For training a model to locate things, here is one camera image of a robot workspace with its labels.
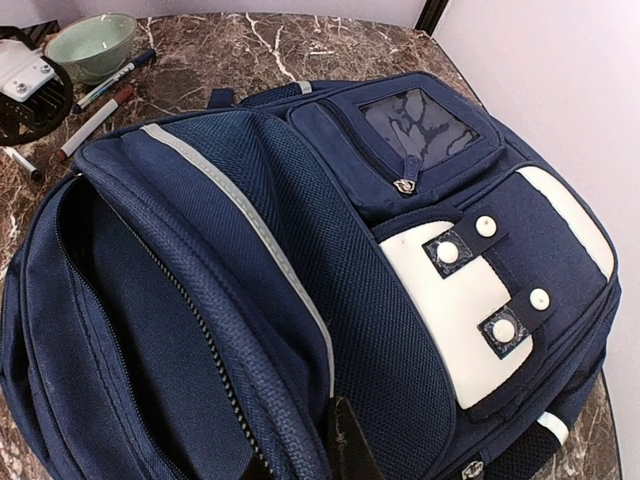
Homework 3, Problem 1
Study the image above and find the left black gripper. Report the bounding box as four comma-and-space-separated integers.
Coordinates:
1, 27, 73, 146

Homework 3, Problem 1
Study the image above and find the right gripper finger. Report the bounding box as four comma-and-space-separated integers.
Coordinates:
324, 397, 375, 479

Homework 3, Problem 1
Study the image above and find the black capped white marker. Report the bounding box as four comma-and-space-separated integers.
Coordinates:
1, 146, 42, 182

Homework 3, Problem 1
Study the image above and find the red capped white marker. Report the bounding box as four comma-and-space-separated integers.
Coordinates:
58, 84, 134, 161

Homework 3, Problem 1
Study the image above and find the blue capped white marker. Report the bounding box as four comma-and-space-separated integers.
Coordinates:
71, 49, 156, 114

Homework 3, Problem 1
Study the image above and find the navy blue backpack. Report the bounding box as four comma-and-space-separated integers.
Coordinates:
1, 72, 621, 479

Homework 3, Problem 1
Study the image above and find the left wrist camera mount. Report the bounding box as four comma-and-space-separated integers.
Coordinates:
0, 39, 56, 103

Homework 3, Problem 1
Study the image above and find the left black frame post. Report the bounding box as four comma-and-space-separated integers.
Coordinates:
415, 0, 449, 36

